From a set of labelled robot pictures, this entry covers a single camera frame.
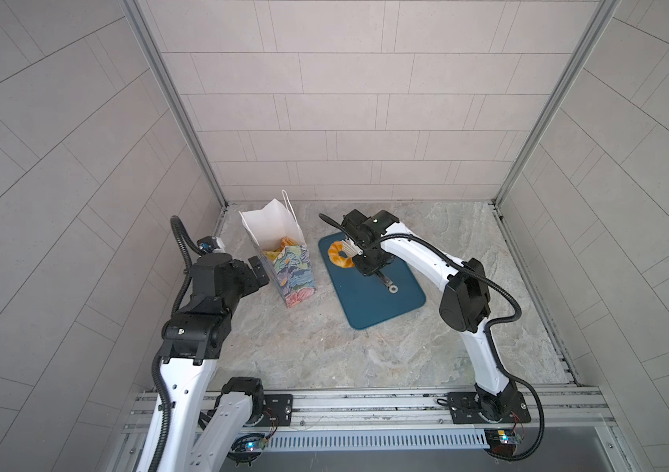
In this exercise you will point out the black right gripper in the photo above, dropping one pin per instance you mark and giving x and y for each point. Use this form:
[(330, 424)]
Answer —
[(367, 269)]

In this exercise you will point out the aluminium corner post right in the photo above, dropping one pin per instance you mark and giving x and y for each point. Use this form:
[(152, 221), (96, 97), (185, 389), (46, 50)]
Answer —
[(594, 30)]

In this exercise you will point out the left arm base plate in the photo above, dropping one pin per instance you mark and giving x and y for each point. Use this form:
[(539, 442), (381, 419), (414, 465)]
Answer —
[(277, 412)]

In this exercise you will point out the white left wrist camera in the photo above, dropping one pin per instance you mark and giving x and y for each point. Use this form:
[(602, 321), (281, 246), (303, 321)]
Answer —
[(211, 244)]

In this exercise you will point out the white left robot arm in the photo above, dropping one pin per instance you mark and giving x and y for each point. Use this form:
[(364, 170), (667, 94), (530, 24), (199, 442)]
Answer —
[(184, 365)]

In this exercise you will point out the floral paper bag white handles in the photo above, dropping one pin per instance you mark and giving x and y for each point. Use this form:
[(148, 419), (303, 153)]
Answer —
[(291, 270)]

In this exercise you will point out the aluminium corner post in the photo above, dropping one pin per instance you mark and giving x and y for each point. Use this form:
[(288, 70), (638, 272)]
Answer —
[(594, 30), (134, 14)]

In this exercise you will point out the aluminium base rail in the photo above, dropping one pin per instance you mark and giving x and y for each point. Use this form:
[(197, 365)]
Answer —
[(349, 420)]

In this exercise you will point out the green circuit board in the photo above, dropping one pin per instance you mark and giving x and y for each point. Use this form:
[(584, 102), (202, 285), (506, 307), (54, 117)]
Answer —
[(250, 443), (503, 442)]

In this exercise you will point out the dark teal plastic tray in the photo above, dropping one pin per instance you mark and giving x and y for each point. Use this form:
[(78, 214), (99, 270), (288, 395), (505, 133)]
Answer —
[(367, 301)]

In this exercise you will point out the fake ring donut bread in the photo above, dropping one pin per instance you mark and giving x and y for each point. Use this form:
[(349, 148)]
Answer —
[(342, 252)]

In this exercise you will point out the reddish brown fake croissant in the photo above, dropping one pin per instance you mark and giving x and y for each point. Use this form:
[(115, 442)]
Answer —
[(287, 242)]

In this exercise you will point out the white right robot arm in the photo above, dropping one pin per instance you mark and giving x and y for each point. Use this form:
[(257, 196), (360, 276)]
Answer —
[(465, 303)]

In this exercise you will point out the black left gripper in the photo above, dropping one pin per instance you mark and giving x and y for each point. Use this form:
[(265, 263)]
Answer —
[(251, 284)]

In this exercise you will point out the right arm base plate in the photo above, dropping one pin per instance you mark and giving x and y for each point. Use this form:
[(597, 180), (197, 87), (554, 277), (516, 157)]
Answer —
[(473, 408)]

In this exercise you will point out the aluminium corner post left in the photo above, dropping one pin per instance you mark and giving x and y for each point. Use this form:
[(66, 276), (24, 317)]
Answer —
[(134, 14)]

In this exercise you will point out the right green circuit board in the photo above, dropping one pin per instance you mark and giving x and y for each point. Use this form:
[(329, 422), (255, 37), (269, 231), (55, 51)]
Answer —
[(503, 442)]

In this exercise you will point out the left green circuit board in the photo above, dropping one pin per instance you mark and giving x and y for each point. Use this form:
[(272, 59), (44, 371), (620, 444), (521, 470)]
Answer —
[(250, 443)]

